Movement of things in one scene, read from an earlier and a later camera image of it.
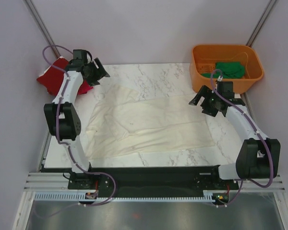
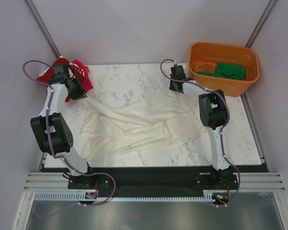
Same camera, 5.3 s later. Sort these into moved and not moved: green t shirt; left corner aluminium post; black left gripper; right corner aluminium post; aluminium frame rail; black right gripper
Moved: black right gripper; black left gripper
Not moved: left corner aluminium post; right corner aluminium post; aluminium frame rail; green t shirt
